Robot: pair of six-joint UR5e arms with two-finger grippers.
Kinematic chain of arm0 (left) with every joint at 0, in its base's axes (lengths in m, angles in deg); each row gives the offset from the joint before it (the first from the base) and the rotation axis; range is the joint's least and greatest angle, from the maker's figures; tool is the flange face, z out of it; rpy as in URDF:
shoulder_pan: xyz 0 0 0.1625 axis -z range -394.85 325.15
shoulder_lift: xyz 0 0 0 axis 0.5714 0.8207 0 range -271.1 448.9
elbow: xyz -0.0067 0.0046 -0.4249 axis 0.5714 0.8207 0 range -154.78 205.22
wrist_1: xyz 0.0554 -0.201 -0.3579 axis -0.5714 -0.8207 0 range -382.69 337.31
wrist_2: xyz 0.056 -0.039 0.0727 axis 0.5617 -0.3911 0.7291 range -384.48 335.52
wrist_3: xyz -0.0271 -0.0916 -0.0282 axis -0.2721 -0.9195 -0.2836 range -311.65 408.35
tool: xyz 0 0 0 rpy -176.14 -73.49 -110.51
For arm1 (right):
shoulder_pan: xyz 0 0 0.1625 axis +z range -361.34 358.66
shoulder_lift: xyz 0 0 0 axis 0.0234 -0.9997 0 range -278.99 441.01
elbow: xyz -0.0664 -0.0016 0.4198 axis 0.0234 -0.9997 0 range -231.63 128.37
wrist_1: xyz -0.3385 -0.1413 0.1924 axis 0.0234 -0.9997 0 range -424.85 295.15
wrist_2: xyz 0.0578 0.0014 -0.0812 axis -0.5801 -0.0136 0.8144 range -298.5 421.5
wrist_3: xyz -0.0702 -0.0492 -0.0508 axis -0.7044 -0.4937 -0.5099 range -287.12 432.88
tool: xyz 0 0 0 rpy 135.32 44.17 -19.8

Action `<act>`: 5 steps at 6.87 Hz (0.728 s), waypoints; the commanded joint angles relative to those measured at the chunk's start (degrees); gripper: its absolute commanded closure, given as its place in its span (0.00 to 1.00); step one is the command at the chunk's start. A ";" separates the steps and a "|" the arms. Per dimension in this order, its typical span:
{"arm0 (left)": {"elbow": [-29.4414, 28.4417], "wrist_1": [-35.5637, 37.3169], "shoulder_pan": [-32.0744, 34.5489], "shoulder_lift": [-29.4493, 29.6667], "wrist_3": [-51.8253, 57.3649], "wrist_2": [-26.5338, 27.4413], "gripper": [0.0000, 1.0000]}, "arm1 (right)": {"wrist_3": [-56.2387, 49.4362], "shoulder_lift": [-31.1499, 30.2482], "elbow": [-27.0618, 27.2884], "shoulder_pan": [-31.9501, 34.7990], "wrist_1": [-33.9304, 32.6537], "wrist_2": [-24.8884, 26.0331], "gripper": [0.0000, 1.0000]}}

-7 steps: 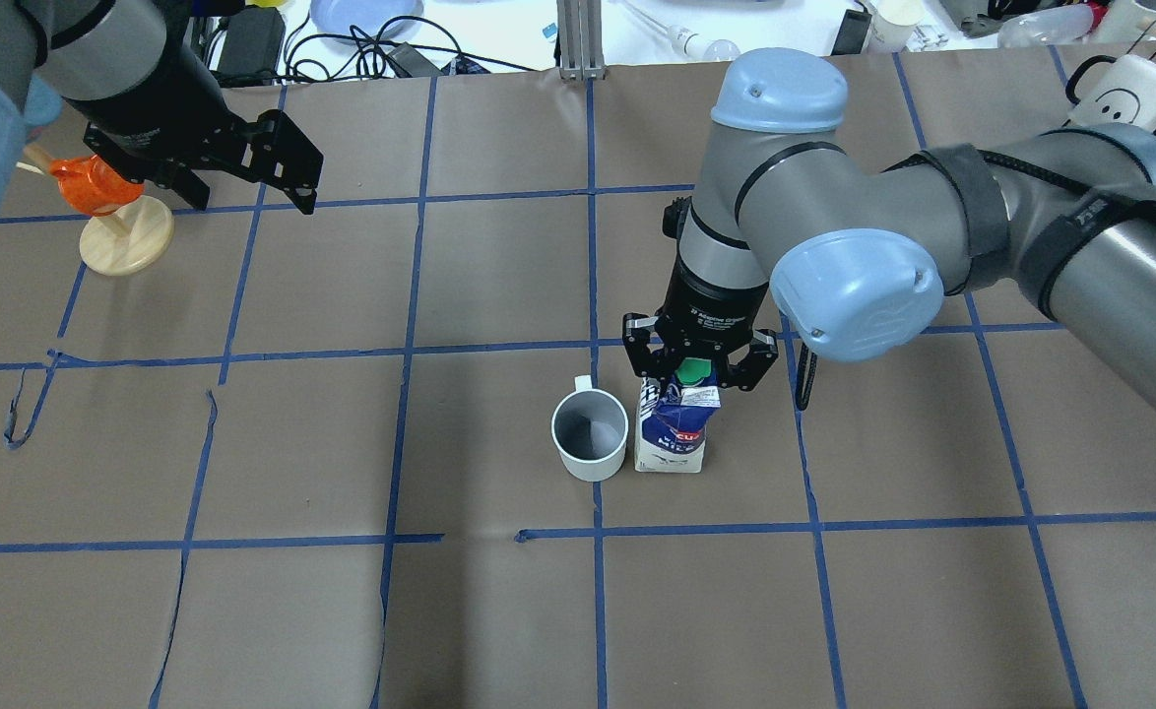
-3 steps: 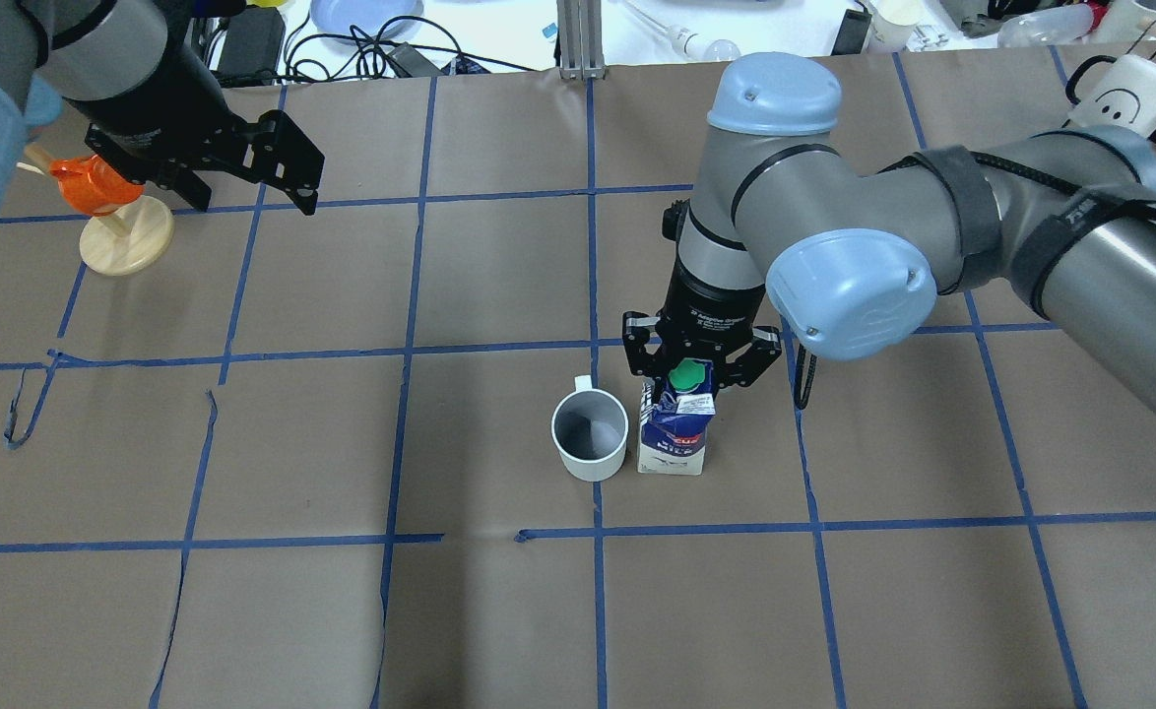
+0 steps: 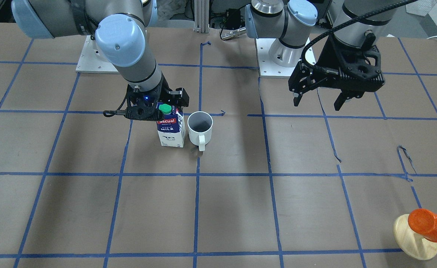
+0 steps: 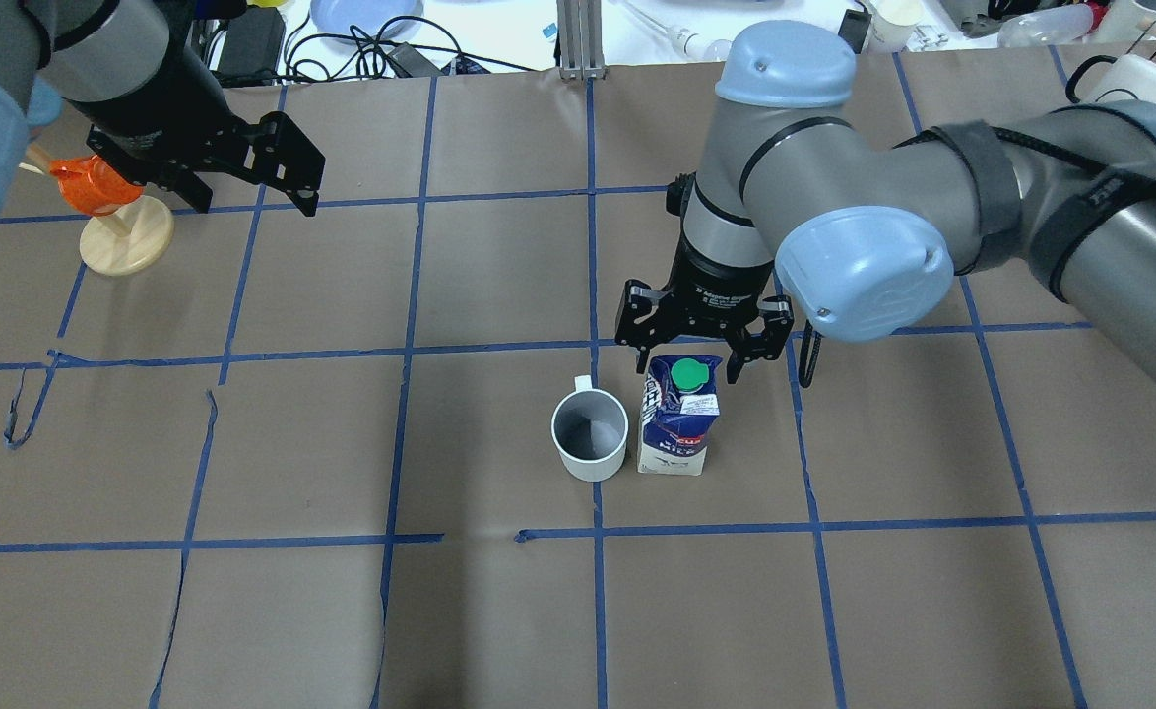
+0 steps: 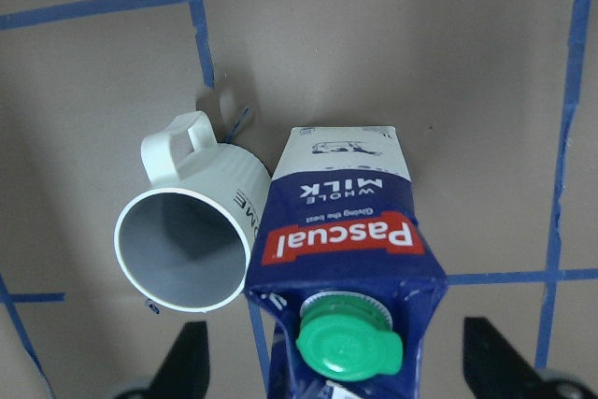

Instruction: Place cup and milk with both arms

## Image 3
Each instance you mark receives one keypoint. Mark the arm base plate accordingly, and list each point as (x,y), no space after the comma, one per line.
(267,59)
(92,61)

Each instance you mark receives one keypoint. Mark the white ceramic mug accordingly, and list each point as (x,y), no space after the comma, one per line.
(200,126)

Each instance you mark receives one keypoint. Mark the orange mug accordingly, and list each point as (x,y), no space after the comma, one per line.
(424,222)

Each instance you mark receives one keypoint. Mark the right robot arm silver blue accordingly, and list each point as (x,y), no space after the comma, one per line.
(119,30)

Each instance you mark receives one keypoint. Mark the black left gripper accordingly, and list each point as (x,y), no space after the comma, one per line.
(329,56)

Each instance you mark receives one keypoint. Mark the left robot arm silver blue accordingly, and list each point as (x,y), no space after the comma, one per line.
(291,24)

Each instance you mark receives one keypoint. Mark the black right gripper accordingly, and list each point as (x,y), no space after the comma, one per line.
(165,94)

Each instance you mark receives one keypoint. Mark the aluminium frame post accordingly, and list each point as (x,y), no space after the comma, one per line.
(201,16)

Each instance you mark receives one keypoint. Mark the blue white milk carton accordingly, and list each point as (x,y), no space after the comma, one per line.
(171,129)

